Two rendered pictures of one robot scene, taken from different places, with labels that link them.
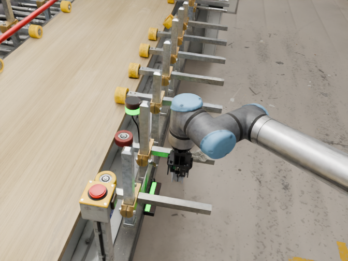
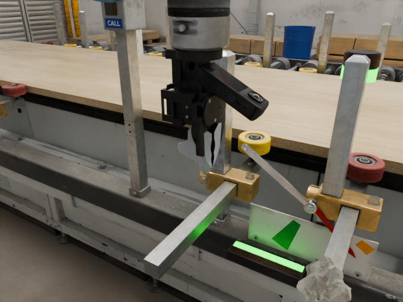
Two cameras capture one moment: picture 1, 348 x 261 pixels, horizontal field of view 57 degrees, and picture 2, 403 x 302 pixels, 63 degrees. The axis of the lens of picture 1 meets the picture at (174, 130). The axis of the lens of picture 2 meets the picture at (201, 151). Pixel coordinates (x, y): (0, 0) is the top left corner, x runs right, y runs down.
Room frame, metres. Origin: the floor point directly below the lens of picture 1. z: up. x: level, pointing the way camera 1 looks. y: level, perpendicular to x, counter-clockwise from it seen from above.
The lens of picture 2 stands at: (0.99, -0.50, 1.23)
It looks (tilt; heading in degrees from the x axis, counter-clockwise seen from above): 25 degrees down; 115
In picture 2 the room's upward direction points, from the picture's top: straight up
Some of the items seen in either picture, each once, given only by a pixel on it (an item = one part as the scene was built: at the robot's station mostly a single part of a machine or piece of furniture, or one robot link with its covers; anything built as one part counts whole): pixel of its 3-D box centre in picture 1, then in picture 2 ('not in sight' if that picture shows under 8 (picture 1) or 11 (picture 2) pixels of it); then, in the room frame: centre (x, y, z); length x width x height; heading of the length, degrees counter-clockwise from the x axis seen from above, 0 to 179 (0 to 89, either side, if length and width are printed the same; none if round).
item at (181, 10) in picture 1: (178, 43); not in sight; (1.98, 0.02, 0.92); 0.04 x 0.04 x 0.48; 84
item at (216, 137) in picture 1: (212, 134); not in sight; (0.68, -0.11, 1.27); 0.12 x 0.12 x 0.09; 38
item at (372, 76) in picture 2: (132, 107); (358, 72); (0.99, 0.17, 1.10); 0.06 x 0.06 x 0.02
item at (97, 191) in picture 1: (97, 191); not in sight; (0.47, 0.17, 1.22); 0.04 x 0.04 x 0.02
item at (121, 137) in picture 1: (124, 144); (359, 181); (1.03, 0.22, 0.85); 0.08 x 0.08 x 0.11
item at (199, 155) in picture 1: (198, 153); (327, 276); (1.00, -0.12, 0.87); 0.09 x 0.07 x 0.02; 84
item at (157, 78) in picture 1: (156, 114); not in sight; (1.23, 0.10, 0.89); 0.04 x 0.04 x 0.48; 84
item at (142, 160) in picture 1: (144, 151); (342, 204); (1.00, 0.12, 0.85); 0.14 x 0.06 x 0.05; 174
